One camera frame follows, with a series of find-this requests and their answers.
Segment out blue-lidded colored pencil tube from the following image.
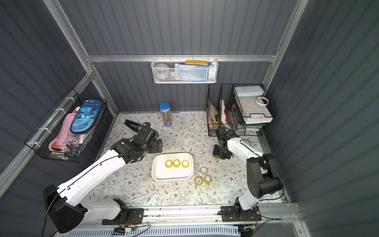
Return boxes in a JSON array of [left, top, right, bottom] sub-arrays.
[[159, 102, 172, 127]]

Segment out blue dinosaur pencil case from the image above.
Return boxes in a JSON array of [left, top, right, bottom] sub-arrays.
[[70, 99, 105, 134]]

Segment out white tape roll in basket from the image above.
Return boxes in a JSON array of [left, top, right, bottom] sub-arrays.
[[152, 63, 170, 81]]

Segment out pink pencil case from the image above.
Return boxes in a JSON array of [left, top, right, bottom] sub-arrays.
[[52, 113, 77, 152]]

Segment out black stapler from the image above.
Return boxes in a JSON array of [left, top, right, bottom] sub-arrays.
[[124, 119, 142, 133]]

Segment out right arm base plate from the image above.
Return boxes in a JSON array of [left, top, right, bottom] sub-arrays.
[[218, 206, 262, 222]]

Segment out white wire wall basket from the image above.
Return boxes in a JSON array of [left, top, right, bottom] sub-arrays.
[[151, 59, 219, 84]]

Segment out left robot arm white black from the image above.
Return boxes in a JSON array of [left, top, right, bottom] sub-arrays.
[[42, 125, 162, 234]]

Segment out blue white packet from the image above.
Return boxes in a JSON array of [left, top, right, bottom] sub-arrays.
[[174, 63, 209, 82]]

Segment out clear transparent tape roll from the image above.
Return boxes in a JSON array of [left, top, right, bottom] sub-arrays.
[[199, 167, 208, 176]]

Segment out yellow transparent tape roll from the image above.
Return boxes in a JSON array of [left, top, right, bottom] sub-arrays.
[[203, 175, 212, 185], [181, 160, 190, 168], [173, 159, 181, 168], [194, 177, 203, 186], [165, 160, 173, 168]]

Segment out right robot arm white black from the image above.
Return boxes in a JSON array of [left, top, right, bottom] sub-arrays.
[[213, 127, 284, 220]]

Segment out black wire desk organizer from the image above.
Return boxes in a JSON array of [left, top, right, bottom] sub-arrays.
[[206, 84, 277, 136]]

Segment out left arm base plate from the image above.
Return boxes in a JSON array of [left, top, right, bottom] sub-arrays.
[[102, 208, 145, 226]]

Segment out white plastic storage box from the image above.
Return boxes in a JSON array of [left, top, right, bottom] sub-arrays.
[[152, 153, 194, 182]]

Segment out black wire side basket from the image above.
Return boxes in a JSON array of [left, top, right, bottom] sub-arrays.
[[25, 88, 107, 163]]

